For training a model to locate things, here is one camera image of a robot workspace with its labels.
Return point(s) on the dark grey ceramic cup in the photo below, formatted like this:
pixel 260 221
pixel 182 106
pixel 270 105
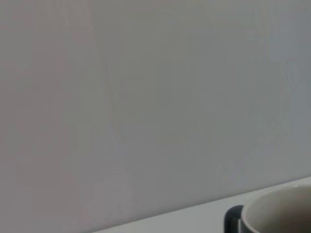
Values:
pixel 279 213

